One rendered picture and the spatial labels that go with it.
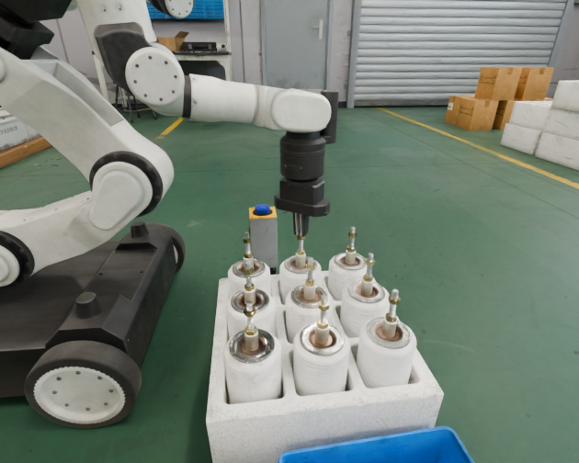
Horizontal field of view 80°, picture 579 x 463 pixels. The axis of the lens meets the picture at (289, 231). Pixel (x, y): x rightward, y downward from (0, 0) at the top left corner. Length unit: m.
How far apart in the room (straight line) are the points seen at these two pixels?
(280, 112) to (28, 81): 0.45
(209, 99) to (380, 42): 5.25
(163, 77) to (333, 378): 0.53
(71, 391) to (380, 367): 0.59
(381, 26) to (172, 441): 5.53
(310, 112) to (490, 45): 5.95
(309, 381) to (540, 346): 0.71
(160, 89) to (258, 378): 0.46
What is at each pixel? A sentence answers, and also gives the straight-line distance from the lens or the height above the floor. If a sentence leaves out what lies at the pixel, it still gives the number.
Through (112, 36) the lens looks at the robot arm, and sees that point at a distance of 0.57.
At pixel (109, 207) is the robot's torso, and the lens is 0.78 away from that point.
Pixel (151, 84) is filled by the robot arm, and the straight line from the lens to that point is 0.56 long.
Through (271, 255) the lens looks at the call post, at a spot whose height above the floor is 0.20.
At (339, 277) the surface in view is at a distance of 0.79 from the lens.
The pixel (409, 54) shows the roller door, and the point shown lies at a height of 0.73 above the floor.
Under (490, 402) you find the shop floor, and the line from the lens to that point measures 0.95.
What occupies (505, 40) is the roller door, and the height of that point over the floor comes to 0.91.
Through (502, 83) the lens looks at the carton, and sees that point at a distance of 4.27.
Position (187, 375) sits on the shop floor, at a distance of 0.92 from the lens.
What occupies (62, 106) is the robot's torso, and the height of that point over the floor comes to 0.60.
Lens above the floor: 0.68
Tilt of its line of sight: 27 degrees down
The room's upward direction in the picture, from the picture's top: straight up
